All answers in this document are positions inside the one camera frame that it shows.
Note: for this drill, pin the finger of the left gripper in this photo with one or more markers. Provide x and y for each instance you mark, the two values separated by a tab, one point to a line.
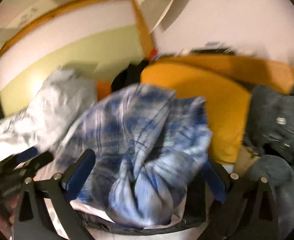
25	155

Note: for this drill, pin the orange wooden bed frame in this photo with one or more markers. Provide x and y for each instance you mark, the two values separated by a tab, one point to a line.
225	81

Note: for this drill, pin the dark grey jeans pile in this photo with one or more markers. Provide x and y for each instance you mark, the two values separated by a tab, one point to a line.
269	133

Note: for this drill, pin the blue white plaid shirt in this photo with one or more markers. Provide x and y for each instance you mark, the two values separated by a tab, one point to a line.
149	145

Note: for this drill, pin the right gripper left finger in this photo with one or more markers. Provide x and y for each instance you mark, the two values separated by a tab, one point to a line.
32	220

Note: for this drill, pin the black bag by headboard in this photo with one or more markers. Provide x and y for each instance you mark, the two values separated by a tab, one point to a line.
129	76

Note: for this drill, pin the white navy folded garment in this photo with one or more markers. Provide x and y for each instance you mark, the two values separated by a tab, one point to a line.
189	214

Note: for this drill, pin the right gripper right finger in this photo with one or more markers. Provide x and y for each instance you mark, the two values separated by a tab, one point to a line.
248	212

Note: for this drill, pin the light grey crumpled duvet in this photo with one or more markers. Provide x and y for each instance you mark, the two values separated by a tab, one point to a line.
63	97

